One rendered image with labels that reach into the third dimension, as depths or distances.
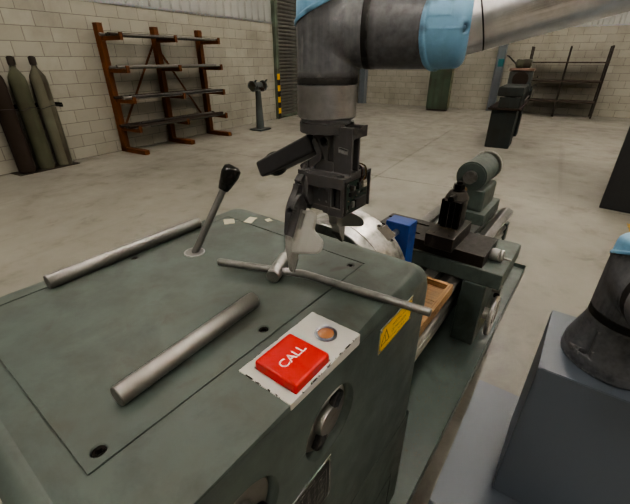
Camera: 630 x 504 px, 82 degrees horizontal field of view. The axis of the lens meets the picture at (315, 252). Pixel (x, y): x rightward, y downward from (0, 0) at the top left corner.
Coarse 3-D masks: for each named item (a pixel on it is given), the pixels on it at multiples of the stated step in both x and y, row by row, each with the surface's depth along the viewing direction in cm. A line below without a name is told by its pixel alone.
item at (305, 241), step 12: (300, 216) 50; (312, 216) 50; (300, 228) 51; (312, 228) 50; (288, 240) 51; (300, 240) 51; (312, 240) 50; (288, 252) 52; (300, 252) 51; (312, 252) 50; (288, 264) 52
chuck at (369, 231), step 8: (320, 216) 87; (368, 216) 86; (368, 224) 84; (376, 224) 85; (360, 232) 80; (368, 232) 82; (376, 232) 83; (368, 240) 80; (376, 240) 81; (384, 240) 83; (392, 240) 85; (376, 248) 80; (384, 248) 81; (392, 248) 83; (400, 248) 85; (392, 256) 82; (400, 256) 85
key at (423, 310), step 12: (228, 264) 59; (240, 264) 58; (252, 264) 58; (300, 276) 57; (312, 276) 56; (324, 276) 55; (348, 288) 53; (360, 288) 53; (384, 300) 51; (396, 300) 50; (420, 312) 49
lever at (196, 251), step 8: (224, 192) 63; (216, 200) 63; (216, 208) 63; (208, 216) 63; (208, 224) 64; (200, 232) 64; (200, 240) 64; (192, 248) 66; (200, 248) 66; (192, 256) 64
